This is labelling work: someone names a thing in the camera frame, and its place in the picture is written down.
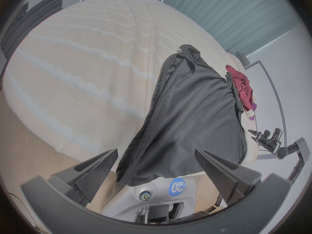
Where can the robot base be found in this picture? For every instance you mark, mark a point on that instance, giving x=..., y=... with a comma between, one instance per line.
x=151, y=191

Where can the white printed garment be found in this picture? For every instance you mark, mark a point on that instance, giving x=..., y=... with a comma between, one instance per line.
x=250, y=115

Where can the black chest of drawers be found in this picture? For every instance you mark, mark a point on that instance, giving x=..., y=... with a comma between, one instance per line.
x=31, y=21

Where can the grey bedside table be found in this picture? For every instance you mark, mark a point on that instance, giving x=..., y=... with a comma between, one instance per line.
x=243, y=59

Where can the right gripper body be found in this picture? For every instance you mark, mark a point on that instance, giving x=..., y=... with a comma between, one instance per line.
x=262, y=139

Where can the dark red garment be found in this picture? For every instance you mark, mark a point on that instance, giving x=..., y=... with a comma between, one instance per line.
x=241, y=86

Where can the black T-shirt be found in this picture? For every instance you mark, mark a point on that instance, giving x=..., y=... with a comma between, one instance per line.
x=190, y=121

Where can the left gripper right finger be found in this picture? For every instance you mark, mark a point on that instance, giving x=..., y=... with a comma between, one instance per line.
x=224, y=177

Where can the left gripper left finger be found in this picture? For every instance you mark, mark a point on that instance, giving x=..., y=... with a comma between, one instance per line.
x=90, y=177

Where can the purple garment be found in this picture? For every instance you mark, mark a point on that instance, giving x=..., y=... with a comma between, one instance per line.
x=254, y=105

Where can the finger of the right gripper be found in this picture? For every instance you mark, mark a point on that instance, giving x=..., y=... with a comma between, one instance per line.
x=254, y=132
x=257, y=139

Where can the bed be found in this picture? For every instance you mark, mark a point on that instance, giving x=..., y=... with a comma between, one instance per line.
x=85, y=82

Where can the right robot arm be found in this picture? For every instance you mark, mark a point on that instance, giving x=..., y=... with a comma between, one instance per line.
x=277, y=134

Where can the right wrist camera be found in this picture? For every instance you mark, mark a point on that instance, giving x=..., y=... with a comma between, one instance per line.
x=267, y=133

